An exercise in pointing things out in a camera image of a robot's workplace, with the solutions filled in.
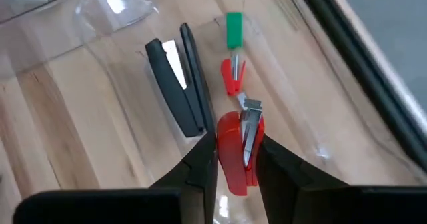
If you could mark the black stapler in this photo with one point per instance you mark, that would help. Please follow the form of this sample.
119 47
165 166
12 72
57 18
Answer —
173 97

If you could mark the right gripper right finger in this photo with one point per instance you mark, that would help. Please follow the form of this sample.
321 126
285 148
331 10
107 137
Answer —
283 190

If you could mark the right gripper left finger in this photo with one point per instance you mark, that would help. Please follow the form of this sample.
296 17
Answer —
197 184

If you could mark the red mini stapler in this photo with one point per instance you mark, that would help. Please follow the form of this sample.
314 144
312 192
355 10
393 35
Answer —
230 150
228 80

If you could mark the green mini stapler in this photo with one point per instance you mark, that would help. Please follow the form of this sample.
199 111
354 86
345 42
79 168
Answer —
234 30

